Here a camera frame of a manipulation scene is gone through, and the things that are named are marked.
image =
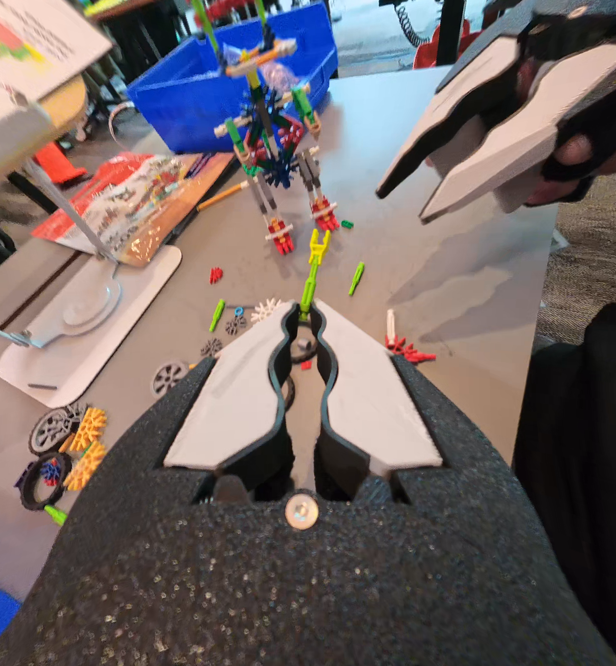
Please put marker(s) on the long orange rod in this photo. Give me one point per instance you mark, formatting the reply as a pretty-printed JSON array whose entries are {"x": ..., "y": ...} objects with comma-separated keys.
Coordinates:
[{"x": 222, "y": 196}]

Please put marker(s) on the lime green clip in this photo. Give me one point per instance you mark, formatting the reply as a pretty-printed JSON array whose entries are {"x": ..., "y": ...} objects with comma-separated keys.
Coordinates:
[{"x": 357, "y": 278}]

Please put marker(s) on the small dark grey connector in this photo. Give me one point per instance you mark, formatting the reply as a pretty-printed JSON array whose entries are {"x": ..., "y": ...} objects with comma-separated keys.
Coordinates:
[
  {"x": 235, "y": 325},
  {"x": 211, "y": 346}
]

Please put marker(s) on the clear suction cup mount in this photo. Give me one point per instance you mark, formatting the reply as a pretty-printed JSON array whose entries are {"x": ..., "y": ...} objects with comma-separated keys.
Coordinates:
[{"x": 87, "y": 307}]

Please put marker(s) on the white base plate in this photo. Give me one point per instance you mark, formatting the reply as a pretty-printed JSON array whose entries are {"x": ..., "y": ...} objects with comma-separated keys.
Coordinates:
[{"x": 131, "y": 291}]

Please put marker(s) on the colourful construction toy model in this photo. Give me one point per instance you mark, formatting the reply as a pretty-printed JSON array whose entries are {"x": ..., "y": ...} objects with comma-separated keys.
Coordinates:
[{"x": 271, "y": 145}]

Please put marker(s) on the printed toy packaging bag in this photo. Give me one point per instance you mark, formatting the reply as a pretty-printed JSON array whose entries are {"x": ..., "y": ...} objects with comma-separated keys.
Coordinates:
[{"x": 131, "y": 208}]

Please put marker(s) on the person's black garment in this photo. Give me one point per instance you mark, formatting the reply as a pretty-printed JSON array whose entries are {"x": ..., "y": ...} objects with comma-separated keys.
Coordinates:
[{"x": 588, "y": 468}]

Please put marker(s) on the grey spacer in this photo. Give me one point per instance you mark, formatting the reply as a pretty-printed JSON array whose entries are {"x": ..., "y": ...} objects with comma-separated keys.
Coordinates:
[{"x": 303, "y": 343}]

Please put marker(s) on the orange fan connector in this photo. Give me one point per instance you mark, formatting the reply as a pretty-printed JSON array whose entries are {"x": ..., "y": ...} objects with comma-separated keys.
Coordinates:
[
  {"x": 85, "y": 465},
  {"x": 90, "y": 426}
]

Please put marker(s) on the person's right hand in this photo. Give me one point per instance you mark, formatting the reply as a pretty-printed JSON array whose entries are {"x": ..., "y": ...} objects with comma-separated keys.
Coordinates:
[{"x": 573, "y": 148}]

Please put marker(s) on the lime green rod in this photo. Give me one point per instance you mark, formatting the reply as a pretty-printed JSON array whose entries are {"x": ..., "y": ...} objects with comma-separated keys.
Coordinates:
[
  {"x": 55, "y": 514},
  {"x": 310, "y": 286},
  {"x": 217, "y": 315}
]

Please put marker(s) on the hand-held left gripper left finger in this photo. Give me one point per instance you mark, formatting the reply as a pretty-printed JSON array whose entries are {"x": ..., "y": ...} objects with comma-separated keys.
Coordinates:
[{"x": 224, "y": 411}]

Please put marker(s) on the small tyre with hub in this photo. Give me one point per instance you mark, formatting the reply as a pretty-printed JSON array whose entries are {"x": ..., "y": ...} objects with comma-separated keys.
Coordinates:
[{"x": 27, "y": 494}]

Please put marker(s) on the white snowflake connector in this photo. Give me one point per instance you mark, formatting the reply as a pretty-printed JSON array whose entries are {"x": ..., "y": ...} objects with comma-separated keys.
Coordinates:
[{"x": 266, "y": 310}]

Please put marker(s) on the grey spoked wheel hub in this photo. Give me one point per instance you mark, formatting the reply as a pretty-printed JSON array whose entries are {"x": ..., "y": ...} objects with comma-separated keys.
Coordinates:
[{"x": 168, "y": 379}]

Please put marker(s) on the yellow clip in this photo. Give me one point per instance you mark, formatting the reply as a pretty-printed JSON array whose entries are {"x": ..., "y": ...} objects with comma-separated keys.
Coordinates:
[{"x": 319, "y": 244}]

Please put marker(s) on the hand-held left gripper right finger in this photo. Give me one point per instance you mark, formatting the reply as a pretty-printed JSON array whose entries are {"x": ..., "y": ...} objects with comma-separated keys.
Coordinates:
[{"x": 380, "y": 411}]

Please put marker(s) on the black post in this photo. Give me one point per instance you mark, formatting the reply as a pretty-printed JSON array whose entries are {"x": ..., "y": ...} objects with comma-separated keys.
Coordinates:
[{"x": 451, "y": 31}]

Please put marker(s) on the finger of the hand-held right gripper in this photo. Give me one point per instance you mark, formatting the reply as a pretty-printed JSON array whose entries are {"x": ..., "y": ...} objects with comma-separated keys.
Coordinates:
[
  {"x": 536, "y": 130},
  {"x": 469, "y": 88}
]

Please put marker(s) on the clear plastic wrap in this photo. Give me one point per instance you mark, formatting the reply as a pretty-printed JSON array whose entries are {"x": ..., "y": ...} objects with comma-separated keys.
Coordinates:
[{"x": 282, "y": 70}]

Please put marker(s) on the orange bucket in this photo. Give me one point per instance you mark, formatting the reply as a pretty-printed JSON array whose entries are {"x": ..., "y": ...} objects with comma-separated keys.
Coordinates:
[{"x": 427, "y": 54}]

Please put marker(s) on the red corner connector assembly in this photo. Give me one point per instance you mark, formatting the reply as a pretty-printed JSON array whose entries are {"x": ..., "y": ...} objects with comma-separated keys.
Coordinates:
[{"x": 406, "y": 351}]

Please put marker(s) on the white and blue document stand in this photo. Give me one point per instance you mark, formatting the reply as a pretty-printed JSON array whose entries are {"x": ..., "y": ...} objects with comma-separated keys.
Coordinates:
[{"x": 71, "y": 104}]

